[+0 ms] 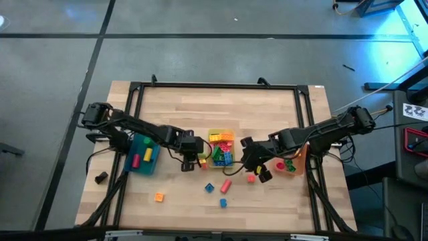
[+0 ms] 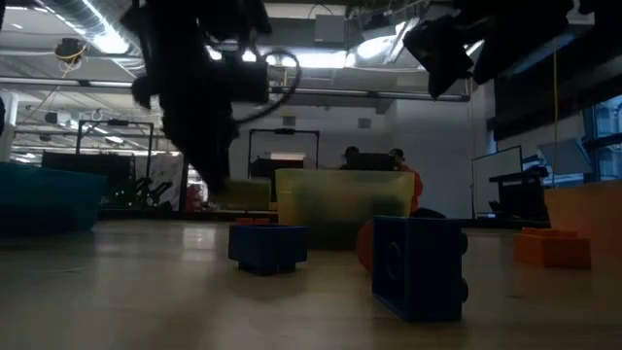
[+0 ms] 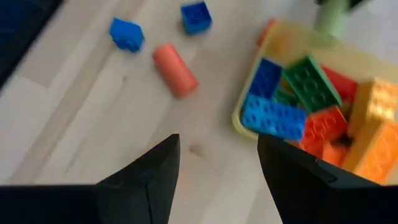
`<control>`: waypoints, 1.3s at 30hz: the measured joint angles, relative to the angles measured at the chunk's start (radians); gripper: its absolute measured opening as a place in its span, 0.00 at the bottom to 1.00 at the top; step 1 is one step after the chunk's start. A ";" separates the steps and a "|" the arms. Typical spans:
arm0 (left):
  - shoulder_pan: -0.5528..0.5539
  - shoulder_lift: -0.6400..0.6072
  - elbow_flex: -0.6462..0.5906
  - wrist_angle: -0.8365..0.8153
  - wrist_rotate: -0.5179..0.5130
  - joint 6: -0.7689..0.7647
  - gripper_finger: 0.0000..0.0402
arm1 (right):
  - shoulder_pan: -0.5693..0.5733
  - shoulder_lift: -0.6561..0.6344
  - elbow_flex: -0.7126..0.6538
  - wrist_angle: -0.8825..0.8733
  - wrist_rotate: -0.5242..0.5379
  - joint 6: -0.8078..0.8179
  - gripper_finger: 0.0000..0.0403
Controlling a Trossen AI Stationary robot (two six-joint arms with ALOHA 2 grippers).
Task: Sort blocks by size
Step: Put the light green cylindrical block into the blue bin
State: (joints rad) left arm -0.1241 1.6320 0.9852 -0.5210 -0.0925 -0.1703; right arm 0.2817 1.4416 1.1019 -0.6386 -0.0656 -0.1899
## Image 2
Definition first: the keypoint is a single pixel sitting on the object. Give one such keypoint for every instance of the black desk monitor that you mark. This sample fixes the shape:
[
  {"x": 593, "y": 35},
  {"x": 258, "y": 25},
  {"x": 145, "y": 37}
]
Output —
[{"x": 371, "y": 163}]

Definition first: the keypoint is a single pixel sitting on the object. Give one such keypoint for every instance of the ceiling light panel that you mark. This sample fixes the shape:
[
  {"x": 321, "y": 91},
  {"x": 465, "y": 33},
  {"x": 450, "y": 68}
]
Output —
[{"x": 316, "y": 59}]

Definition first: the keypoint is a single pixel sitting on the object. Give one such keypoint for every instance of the orange long brick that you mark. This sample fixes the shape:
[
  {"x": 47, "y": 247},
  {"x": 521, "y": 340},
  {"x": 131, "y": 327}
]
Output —
[{"x": 252, "y": 221}]

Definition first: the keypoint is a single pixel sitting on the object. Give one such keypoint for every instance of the yellow translucent plastic bin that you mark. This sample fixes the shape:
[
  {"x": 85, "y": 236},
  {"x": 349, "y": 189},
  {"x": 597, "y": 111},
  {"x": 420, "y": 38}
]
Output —
[{"x": 340, "y": 199}]

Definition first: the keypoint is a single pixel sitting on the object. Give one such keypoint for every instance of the grey tilted panel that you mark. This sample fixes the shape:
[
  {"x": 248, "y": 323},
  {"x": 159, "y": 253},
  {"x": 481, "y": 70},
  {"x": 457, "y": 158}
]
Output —
[{"x": 563, "y": 155}]

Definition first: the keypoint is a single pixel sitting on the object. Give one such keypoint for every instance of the white board panel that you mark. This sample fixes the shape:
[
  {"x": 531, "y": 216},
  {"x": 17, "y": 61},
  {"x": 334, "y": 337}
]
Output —
[{"x": 495, "y": 175}]

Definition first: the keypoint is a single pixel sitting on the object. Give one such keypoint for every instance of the black partition panel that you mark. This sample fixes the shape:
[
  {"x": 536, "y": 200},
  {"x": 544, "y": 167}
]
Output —
[{"x": 87, "y": 175}]

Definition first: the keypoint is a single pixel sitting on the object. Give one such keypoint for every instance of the blue small brick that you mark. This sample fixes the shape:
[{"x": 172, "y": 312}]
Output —
[
  {"x": 267, "y": 248},
  {"x": 418, "y": 272}
]

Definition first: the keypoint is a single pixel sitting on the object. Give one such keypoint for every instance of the black gantry frame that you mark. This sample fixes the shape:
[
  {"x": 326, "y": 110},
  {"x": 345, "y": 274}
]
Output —
[
  {"x": 118, "y": 122},
  {"x": 284, "y": 131}
]

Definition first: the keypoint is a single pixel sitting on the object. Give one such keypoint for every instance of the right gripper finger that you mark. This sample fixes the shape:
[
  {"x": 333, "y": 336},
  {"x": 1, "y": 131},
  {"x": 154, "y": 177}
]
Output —
[
  {"x": 515, "y": 48},
  {"x": 444, "y": 53}
]

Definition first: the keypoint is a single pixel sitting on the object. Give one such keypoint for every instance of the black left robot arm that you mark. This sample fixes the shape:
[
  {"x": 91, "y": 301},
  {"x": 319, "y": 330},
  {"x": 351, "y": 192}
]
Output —
[{"x": 194, "y": 29}]

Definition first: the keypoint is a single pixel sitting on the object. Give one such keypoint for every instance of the dark office desk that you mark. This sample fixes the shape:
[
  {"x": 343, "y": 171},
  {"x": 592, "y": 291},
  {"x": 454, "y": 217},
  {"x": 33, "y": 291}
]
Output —
[{"x": 522, "y": 194}]

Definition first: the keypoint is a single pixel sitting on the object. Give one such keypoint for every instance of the teal plastic bin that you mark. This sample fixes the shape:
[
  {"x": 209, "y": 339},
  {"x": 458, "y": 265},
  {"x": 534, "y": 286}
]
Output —
[{"x": 48, "y": 199}]

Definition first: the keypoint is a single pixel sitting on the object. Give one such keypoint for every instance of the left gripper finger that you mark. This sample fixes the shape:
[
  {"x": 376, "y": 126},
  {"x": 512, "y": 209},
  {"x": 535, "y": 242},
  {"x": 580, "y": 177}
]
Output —
[
  {"x": 187, "y": 146},
  {"x": 218, "y": 155}
]

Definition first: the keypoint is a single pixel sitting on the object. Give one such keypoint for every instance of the long metal pipe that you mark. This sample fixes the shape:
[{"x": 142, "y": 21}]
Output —
[{"x": 340, "y": 91}]

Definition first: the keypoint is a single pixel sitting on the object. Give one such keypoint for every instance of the orange small brick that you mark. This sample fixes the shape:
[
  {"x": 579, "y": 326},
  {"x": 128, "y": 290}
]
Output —
[{"x": 551, "y": 250}]

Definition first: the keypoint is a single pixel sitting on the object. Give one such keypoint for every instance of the white printed sheet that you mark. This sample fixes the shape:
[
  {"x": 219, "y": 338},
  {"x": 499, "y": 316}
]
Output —
[{"x": 167, "y": 170}]

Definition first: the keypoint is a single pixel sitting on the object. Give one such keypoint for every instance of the person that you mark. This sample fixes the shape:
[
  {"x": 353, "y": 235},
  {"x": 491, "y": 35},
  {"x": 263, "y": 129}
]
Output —
[
  {"x": 350, "y": 153},
  {"x": 415, "y": 187}
]

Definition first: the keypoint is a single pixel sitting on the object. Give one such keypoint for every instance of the silver air duct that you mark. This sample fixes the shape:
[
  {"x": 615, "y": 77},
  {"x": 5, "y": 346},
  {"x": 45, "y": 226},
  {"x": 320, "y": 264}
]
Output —
[{"x": 73, "y": 12}]

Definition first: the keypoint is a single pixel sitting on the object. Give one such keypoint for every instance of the orange translucent plastic bin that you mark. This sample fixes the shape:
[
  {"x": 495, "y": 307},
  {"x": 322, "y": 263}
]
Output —
[{"x": 593, "y": 209}]

